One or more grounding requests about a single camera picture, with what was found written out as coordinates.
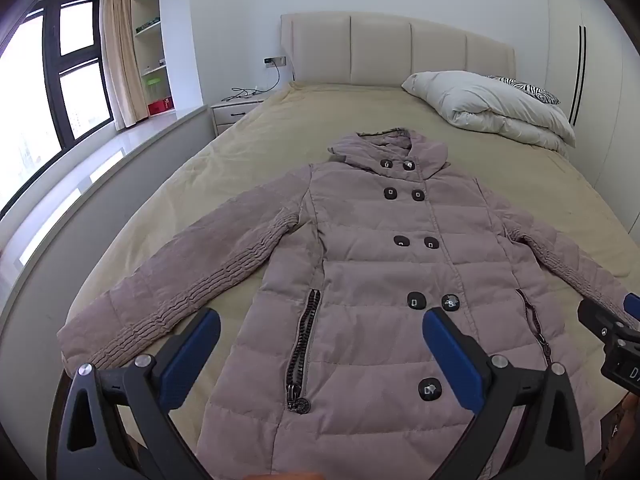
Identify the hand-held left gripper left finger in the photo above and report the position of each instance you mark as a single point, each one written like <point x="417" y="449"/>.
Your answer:
<point x="192" y="355"/>

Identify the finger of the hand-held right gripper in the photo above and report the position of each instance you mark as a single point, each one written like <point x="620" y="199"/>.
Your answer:
<point x="633" y="306"/>
<point x="597" y="320"/>

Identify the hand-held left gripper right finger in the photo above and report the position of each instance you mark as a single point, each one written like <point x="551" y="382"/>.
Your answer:
<point x="450" y="355"/>

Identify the mauve quilted down jacket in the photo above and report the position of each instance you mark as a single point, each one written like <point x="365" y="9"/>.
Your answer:
<point x="380" y="280"/>

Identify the white window seat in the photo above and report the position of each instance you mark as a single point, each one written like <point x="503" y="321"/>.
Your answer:
<point x="125" y="160"/>

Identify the white wardrobe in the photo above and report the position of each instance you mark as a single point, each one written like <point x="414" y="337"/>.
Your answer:
<point x="600" y="85"/>

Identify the folded white duvet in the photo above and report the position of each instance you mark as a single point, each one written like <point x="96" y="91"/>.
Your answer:
<point x="500" y="110"/>

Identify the zebra print pillow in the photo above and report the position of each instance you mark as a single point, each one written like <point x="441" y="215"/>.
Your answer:
<point x="530" y="89"/>

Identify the white nightstand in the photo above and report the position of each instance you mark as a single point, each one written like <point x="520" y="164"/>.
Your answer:
<point x="235" y="112"/>

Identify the red box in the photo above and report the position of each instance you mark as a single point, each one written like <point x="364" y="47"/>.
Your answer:
<point x="160" y="106"/>

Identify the bed with beige sheet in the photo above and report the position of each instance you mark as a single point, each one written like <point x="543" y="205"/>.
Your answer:
<point x="310" y="120"/>

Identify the green lidded container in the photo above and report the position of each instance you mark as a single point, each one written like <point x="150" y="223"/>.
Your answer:
<point x="154" y="87"/>

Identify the beige curtain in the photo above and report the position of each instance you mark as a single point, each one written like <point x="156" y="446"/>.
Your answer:
<point x="122" y="60"/>

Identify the black framed window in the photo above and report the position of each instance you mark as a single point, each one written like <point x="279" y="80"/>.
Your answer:
<point x="50" y="85"/>

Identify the white open shelf unit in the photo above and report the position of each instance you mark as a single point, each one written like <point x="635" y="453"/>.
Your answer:
<point x="150" y="45"/>

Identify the cream padded headboard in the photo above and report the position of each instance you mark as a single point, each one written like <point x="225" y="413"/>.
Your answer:
<point x="380" y="50"/>

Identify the wall socket with charger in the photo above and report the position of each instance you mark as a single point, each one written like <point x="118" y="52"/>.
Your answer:
<point x="275" y="61"/>

